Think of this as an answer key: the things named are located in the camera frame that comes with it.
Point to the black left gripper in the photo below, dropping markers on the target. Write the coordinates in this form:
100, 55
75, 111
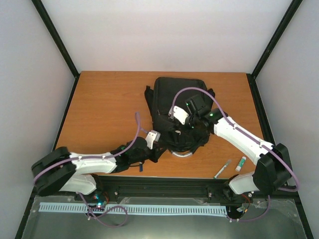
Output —
157, 153

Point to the black student backpack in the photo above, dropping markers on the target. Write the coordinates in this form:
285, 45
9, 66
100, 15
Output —
180, 140

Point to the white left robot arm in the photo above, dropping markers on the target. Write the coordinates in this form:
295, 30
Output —
62, 170

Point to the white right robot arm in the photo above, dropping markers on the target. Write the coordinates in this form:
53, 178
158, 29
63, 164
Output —
271, 161

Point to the grey whiteboard marker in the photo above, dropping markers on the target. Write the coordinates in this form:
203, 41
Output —
222, 169

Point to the white glue stick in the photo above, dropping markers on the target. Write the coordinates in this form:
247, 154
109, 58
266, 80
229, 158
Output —
240, 164

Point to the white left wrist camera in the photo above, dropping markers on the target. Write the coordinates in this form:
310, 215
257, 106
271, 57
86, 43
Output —
152, 136

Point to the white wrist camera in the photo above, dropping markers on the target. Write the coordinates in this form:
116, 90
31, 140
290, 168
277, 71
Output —
152, 136
178, 113

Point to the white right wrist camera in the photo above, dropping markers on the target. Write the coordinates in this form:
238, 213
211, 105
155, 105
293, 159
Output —
178, 113

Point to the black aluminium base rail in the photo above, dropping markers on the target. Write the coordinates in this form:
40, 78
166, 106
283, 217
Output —
115, 188

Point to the light blue cable duct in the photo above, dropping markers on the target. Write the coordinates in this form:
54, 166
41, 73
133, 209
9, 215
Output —
140, 210

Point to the black right frame post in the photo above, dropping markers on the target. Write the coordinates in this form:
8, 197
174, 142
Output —
283, 24

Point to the black frame post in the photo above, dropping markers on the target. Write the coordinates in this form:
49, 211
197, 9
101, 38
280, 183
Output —
46, 19
283, 24

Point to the black left frame post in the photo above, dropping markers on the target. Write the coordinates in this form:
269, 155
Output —
46, 19

